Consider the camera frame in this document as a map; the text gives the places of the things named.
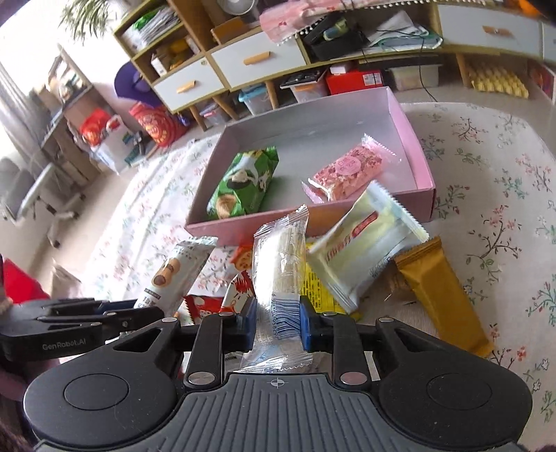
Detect green potted plant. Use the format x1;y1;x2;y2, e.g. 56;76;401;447
60;0;132;27

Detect yellow egg tray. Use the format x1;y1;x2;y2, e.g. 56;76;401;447
466;60;531;99

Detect orange cookie packet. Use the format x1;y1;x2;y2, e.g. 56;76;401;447
221;244;257;314

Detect brown paper bag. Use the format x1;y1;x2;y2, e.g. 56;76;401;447
51;260;84;300

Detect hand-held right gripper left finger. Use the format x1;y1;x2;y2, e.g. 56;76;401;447
112;297;259;391

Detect clear snack packet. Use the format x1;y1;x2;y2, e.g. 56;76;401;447
239;204;314;374

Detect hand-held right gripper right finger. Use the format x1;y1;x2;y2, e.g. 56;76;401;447
299;296;439;389

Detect round red bag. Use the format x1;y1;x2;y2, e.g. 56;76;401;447
129;102;188;147

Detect pink tasselled cloth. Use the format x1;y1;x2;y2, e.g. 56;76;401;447
259;0;374;45

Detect red snack packet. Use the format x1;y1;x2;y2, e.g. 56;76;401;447
176;296;232;325

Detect black storage box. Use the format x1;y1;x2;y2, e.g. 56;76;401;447
303;15;371;62

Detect yellow boxes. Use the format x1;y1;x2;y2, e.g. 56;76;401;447
169;39;197;71

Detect red cloth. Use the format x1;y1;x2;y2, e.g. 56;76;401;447
0;256;51;306

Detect brown cardboard box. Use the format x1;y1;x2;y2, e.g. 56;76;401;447
211;16;251;45

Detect white cookie stick packet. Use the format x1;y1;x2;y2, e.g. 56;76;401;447
132;237;218;322

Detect white teal folded cloth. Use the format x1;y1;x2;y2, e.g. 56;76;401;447
368;10;444;55

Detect yellow snack packet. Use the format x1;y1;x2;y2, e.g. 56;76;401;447
301;241;362;321

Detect white cabinet drawer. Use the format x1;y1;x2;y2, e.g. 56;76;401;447
207;38;307;90
436;3;543;60
153;61;227;115
541;21;556;62

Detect clear container with black lid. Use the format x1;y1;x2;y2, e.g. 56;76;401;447
280;68;329;103

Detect blue lidded plastic container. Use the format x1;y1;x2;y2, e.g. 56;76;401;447
238;84;279;117

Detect wooden cabinet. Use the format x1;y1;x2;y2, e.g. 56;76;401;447
114;0;556;131

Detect clear plastic container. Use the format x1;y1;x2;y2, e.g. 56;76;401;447
386;65;442;91

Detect purple hat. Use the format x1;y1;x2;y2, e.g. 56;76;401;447
114;61;162;106

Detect wooden desk shelf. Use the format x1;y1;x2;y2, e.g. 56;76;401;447
32;47;106;183

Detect green snack packet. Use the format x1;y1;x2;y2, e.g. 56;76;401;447
206;146;279;220

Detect red cardboard box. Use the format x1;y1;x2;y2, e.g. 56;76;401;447
325;70;385;96

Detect pale green cracker packet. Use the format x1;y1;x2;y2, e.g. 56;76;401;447
306;180;431;316

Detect gold snack packet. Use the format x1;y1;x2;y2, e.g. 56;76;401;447
393;237;496;358

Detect stack of white green papers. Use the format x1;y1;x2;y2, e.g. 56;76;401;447
123;6;181;51

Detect pink cardboard box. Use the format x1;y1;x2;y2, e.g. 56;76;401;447
185;86;436;248

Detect grey office chair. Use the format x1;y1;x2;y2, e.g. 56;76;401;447
0;156;86;248

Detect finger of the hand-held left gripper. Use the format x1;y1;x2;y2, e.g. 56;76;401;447
38;298;141;316
40;305;166;341

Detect white desk fan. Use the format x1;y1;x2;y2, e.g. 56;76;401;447
216;0;258;16

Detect red white gift bag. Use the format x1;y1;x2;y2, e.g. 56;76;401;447
79;108;132;151

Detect pink snack packet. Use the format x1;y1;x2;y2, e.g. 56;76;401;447
302;134;403;203

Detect floral blanket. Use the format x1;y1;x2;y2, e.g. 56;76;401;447
82;102;556;437

